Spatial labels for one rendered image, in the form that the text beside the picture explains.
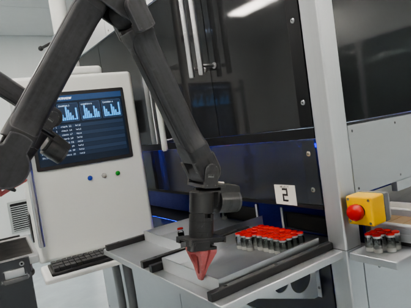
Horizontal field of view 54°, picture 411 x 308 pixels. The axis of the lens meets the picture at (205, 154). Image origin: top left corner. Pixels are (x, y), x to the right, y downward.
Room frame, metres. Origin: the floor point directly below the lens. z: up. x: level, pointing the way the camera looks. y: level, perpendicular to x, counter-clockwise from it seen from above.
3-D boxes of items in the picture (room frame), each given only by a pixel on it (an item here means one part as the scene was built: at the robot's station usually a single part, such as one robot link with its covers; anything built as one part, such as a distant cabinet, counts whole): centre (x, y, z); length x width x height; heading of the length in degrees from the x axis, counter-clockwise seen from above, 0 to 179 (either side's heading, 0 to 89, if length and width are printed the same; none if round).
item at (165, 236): (1.41, 0.05, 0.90); 0.34 x 0.26 x 0.04; 124
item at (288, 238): (1.13, -0.15, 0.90); 0.18 x 0.02 x 0.05; 35
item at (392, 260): (0.99, -0.42, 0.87); 0.14 x 0.13 x 0.02; 124
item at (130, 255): (1.23, 0.01, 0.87); 0.70 x 0.48 x 0.02; 34
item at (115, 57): (2.07, 0.37, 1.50); 0.49 x 0.01 x 0.59; 34
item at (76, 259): (1.54, 0.45, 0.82); 0.40 x 0.14 x 0.02; 117
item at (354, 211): (0.96, -0.34, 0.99); 0.04 x 0.04 x 0.04; 34
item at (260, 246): (1.11, -0.13, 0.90); 0.18 x 0.02 x 0.05; 35
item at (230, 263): (1.06, -0.05, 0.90); 0.34 x 0.26 x 0.04; 125
